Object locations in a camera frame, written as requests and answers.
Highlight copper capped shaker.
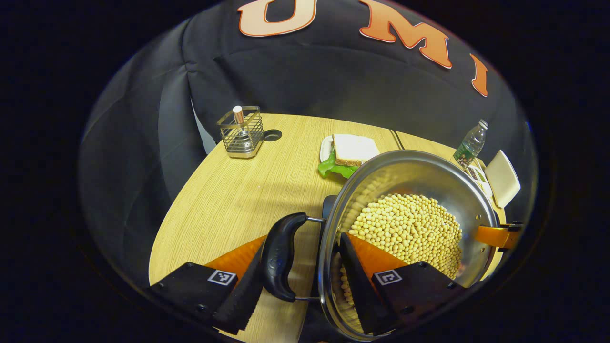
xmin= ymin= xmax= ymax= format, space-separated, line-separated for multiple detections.
xmin=232 ymin=106 xmax=253 ymax=148

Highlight metal wire basket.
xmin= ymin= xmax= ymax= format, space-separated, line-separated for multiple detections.
xmin=217 ymin=106 xmax=265 ymax=159

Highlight white sandwich plate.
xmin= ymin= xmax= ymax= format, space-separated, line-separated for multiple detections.
xmin=319 ymin=135 xmax=334 ymax=163

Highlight heap of soybeans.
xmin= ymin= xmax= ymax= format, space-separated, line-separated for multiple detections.
xmin=339 ymin=193 xmax=464 ymax=310

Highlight white bread lettuce sandwich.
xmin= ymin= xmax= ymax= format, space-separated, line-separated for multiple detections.
xmin=318 ymin=134 xmax=381 ymax=179

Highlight black induction cooktop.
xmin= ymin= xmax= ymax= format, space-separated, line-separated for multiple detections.
xmin=295 ymin=194 xmax=340 ymax=343

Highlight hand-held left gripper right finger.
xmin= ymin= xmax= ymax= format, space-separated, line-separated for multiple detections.
xmin=338 ymin=232 xmax=467 ymax=335

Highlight white divided dish of beans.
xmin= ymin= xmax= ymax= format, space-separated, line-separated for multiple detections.
xmin=465 ymin=164 xmax=494 ymax=198

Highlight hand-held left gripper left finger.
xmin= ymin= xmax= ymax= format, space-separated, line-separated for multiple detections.
xmin=148 ymin=234 xmax=267 ymax=335

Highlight steel pot with black handle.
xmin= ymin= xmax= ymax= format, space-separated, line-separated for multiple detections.
xmin=260 ymin=149 xmax=501 ymax=342

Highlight white toaster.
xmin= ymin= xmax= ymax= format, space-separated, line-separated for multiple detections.
xmin=485 ymin=150 xmax=521 ymax=208

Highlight clear plastic water bottle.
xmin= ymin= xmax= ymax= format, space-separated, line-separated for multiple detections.
xmin=453 ymin=119 xmax=489 ymax=168

